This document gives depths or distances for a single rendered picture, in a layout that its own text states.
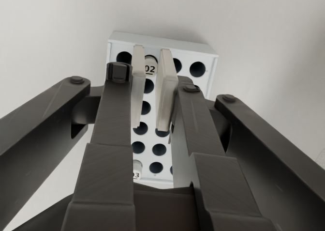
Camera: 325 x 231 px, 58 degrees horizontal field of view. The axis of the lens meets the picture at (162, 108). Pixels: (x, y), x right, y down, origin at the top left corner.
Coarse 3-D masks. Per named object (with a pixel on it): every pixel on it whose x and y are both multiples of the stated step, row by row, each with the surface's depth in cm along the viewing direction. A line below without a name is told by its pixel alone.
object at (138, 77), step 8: (136, 48) 19; (136, 56) 17; (144, 56) 18; (136, 64) 16; (144, 64) 16; (136, 72) 15; (144, 72) 15; (136, 80) 14; (144, 80) 15; (136, 88) 15; (144, 88) 15; (136, 96) 15; (136, 104) 15; (136, 112) 15; (136, 120) 15
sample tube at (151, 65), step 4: (148, 56) 22; (152, 56) 23; (148, 60) 21; (152, 60) 21; (148, 64) 21; (152, 64) 21; (156, 64) 21; (148, 68) 21; (152, 68) 21; (156, 68) 21; (148, 72) 21; (152, 72) 21; (156, 72) 21; (148, 76) 21; (152, 76) 21
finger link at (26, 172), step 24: (48, 96) 11; (72, 96) 11; (0, 120) 9; (24, 120) 9; (48, 120) 10; (0, 144) 8; (24, 144) 8; (48, 144) 10; (72, 144) 12; (0, 168) 8; (24, 168) 9; (48, 168) 10; (0, 192) 8; (24, 192) 9; (0, 216) 8
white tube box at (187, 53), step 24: (120, 48) 22; (144, 48) 22; (168, 48) 22; (192, 48) 23; (192, 72) 24; (144, 96) 24; (144, 120) 24; (144, 144) 25; (168, 144) 26; (144, 168) 26; (168, 168) 27
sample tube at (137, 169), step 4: (136, 160) 26; (136, 164) 25; (140, 164) 26; (136, 168) 25; (140, 168) 25; (136, 172) 25; (140, 172) 25; (136, 176) 25; (140, 176) 25; (136, 180) 25
